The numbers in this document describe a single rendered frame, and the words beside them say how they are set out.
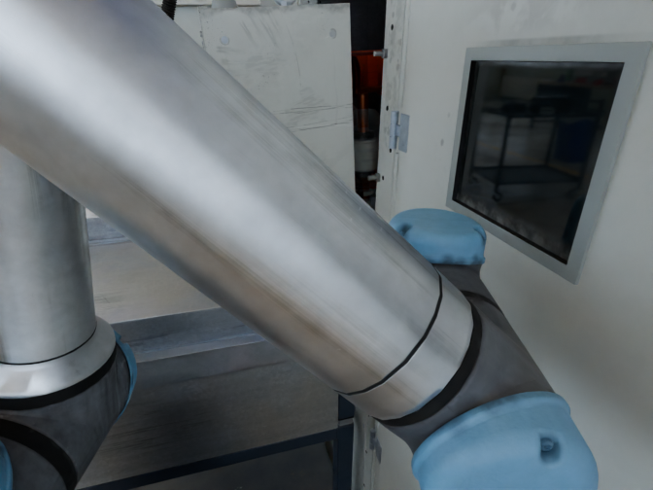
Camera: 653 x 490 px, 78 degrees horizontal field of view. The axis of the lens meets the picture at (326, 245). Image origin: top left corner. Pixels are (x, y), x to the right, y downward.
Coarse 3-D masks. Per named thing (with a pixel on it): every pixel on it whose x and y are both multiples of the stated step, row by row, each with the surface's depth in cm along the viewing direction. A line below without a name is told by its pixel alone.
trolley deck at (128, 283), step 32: (96, 256) 106; (128, 256) 106; (96, 288) 92; (128, 288) 92; (160, 288) 92; (192, 288) 92; (160, 352) 72; (192, 352) 71; (224, 352) 73; (256, 352) 75; (160, 384) 72
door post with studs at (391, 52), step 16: (400, 0) 54; (400, 16) 55; (400, 32) 55; (384, 48) 62; (400, 48) 56; (384, 64) 62; (384, 80) 63; (384, 96) 64; (384, 112) 63; (384, 128) 64; (384, 144) 65; (384, 160) 65; (368, 176) 68; (384, 176) 66; (384, 192) 67; (384, 208) 68; (368, 416) 89; (368, 432) 91; (368, 448) 92; (368, 464) 94; (368, 480) 95
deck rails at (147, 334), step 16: (96, 224) 114; (96, 240) 114; (112, 240) 114; (128, 240) 115; (128, 320) 69; (144, 320) 69; (160, 320) 70; (176, 320) 71; (192, 320) 72; (208, 320) 73; (224, 320) 74; (128, 336) 70; (144, 336) 71; (160, 336) 72; (176, 336) 72; (192, 336) 73; (208, 336) 74; (224, 336) 75; (240, 336) 76; (144, 352) 71
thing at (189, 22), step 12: (156, 0) 109; (180, 0) 109; (192, 0) 109; (204, 0) 109; (240, 0) 109; (252, 0) 109; (264, 0) 112; (180, 12) 112; (192, 12) 112; (180, 24) 114; (192, 24) 114; (192, 36) 115
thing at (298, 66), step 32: (224, 32) 58; (256, 32) 59; (288, 32) 60; (320, 32) 61; (224, 64) 60; (256, 64) 61; (288, 64) 62; (320, 64) 63; (256, 96) 63; (288, 96) 64; (320, 96) 65; (352, 96) 67; (288, 128) 66; (320, 128) 67; (352, 128) 69; (352, 160) 71
